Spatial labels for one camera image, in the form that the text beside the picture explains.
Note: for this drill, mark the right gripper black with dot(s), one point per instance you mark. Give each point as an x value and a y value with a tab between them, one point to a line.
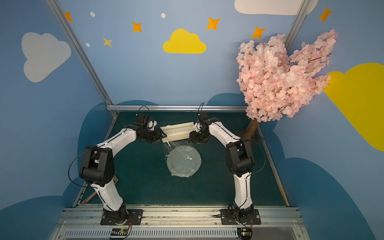
196	136

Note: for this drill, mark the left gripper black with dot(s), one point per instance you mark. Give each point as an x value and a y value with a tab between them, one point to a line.
156	135

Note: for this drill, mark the cream plastic wrap dispenser box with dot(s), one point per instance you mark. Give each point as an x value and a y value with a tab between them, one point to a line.
178	132

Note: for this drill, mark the clear plastic wrap sheet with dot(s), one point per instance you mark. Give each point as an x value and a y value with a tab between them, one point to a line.
171	145

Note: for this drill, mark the grey round plate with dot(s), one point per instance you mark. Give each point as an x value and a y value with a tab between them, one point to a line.
184	161

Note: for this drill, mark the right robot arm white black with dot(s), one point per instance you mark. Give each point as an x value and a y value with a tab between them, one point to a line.
240	161

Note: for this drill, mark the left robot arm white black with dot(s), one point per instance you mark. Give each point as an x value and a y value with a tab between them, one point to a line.
98	166

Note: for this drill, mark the horizontal aluminium back bar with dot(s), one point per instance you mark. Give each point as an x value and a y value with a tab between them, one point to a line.
155	108

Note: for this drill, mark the brown slotted spatula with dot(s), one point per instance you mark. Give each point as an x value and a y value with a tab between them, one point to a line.
92	195

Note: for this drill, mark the pink blossom artificial tree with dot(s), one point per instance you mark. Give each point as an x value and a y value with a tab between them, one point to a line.
276	84

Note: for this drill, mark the left small circuit board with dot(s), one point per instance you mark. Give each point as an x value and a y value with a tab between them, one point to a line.
118	234

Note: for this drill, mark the small circuit board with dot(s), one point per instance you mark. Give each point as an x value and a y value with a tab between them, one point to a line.
244	234
118	234

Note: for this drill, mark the right small circuit board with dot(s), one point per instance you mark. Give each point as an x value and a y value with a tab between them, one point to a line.
244	234

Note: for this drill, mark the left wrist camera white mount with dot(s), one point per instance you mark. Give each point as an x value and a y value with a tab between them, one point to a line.
152	124

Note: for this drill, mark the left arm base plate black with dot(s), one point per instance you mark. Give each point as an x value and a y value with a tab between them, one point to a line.
122	218

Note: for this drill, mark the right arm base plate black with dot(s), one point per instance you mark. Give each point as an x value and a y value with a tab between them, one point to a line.
232	217

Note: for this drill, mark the aluminium rail frame front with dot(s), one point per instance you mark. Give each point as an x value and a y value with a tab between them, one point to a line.
180	223

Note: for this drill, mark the left aluminium corner post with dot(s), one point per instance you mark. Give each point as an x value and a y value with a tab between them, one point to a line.
72	37

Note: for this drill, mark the aluminium corner post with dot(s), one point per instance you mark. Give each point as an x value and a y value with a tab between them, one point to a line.
72	37
297	23

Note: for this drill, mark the right aluminium corner post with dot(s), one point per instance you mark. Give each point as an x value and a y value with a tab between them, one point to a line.
297	23

